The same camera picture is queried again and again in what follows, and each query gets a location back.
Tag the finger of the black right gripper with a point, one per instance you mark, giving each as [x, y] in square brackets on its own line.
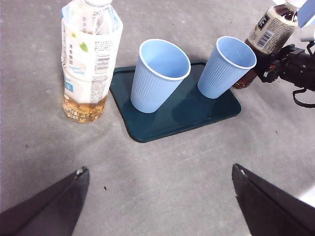
[267, 66]

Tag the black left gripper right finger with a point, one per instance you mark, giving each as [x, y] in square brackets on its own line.
[270, 209]

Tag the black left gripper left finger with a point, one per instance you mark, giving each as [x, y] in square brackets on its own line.
[44, 211]

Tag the dark tea bottle beige label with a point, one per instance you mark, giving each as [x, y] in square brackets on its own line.
[270, 29]

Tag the light tea bottle white label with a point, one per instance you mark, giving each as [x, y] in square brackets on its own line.
[83, 68]

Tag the blue ribbed plastic cup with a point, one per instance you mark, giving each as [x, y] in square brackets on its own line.
[219, 76]
[152, 88]

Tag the dark teal rectangular tray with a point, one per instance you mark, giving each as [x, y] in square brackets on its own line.
[187, 115]

